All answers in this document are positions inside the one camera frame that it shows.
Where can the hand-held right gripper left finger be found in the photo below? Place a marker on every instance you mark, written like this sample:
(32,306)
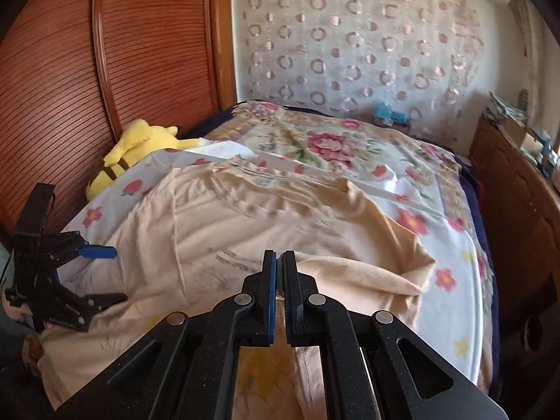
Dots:
(272,297)

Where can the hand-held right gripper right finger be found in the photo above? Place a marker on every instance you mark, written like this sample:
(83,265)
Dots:
(289,302)

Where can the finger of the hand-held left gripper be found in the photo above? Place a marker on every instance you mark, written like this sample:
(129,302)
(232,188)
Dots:
(74,306)
(98,252)

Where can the beige long-sleeve shirt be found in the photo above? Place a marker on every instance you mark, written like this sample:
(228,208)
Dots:
(262,210)

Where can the yellow plush toy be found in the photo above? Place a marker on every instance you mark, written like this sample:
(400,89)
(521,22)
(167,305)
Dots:
(131,140)

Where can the light sheet with red flowers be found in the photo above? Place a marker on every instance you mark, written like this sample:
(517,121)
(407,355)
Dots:
(442,245)

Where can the wooden headboard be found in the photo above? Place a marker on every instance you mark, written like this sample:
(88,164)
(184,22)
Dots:
(109,52)

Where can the light blue toy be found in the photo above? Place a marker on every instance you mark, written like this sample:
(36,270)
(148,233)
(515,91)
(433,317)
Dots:
(391,114)

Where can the brown wooden cabinet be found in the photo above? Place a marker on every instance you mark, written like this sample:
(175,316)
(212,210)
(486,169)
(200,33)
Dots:
(516,210)

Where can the sheer curtain with circles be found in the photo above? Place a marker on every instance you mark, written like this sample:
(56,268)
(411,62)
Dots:
(350,52)

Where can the cardboard box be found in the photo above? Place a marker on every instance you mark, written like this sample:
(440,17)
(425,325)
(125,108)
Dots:
(516,129)

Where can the stack of papers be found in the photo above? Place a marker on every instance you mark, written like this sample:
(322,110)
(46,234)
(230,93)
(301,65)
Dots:
(503,105)

